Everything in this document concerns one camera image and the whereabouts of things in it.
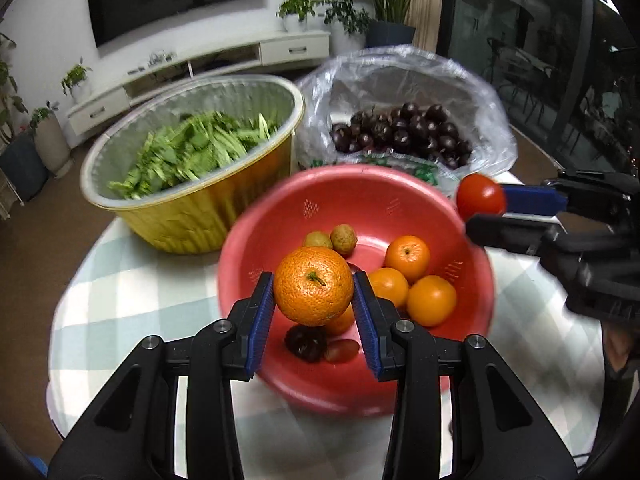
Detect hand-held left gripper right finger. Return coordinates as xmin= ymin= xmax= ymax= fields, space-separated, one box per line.
xmin=352 ymin=270 xmax=581 ymax=480

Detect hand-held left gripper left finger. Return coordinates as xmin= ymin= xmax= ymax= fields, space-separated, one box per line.
xmin=47 ymin=270 xmax=276 ymax=480

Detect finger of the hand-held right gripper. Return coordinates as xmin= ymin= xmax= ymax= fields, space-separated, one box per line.
xmin=501 ymin=169 xmax=640 ymax=232
xmin=465 ymin=212 xmax=622 ymax=282

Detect red tomato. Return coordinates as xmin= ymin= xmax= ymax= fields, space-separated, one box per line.
xmin=456 ymin=174 xmax=507 ymax=221

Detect large rough-skinned orange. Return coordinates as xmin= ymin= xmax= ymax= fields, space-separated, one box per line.
xmin=273 ymin=246 xmax=355 ymax=327

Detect red plastic basin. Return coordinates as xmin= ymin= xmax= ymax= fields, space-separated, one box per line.
xmin=217 ymin=164 xmax=496 ymax=416

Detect orange tangerine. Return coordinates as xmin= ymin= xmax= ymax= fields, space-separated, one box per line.
xmin=367 ymin=267 xmax=410 ymax=309
xmin=325 ymin=305 xmax=357 ymax=337
xmin=406 ymin=275 xmax=458 ymax=328
xmin=384 ymin=235 xmax=432 ymax=283

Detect red grape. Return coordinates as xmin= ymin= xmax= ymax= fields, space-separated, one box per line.
xmin=324 ymin=339 xmax=361 ymax=364

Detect gold foil bowl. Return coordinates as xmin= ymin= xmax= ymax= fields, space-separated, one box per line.
xmin=80 ymin=74 xmax=306 ymax=255

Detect glass sliding door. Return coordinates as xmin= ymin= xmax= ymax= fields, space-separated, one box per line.
xmin=442 ymin=0 xmax=640 ymax=177

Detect pile of dark cherries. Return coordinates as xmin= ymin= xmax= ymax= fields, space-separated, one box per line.
xmin=330 ymin=101 xmax=473 ymax=170

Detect clear plastic bag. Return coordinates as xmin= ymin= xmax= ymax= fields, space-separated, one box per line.
xmin=295 ymin=45 xmax=518 ymax=186

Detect chopped green leaves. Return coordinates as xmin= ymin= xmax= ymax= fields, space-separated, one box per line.
xmin=107 ymin=111 xmax=281 ymax=200

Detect tall broad-leaf plant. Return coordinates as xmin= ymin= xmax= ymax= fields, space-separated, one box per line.
xmin=344 ymin=0 xmax=453 ymax=49

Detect bushy dark green plant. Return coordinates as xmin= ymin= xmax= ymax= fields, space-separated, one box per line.
xmin=322 ymin=0 xmax=372 ymax=54

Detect white television cabinet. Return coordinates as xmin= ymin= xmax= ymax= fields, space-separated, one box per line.
xmin=66 ymin=30 xmax=332 ymax=136

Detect plant in grey pot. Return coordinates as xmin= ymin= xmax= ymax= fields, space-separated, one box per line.
xmin=30 ymin=102 xmax=74 ymax=178

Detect tall plant in dark pot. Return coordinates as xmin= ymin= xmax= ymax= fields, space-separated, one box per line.
xmin=0 ymin=32 xmax=49 ymax=202

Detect leafy plant in white pot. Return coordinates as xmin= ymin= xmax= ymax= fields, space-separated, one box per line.
xmin=276 ymin=0 xmax=322 ymax=34

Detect small plant in white pot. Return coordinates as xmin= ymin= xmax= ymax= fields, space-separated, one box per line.
xmin=61 ymin=57 xmax=94 ymax=104

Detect cables on cabinet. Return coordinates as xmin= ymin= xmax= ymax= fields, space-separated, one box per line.
xmin=127 ymin=50 xmax=178 ymax=73

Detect black wall television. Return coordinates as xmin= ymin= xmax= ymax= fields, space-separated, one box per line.
xmin=85 ymin=0 xmax=269 ymax=48

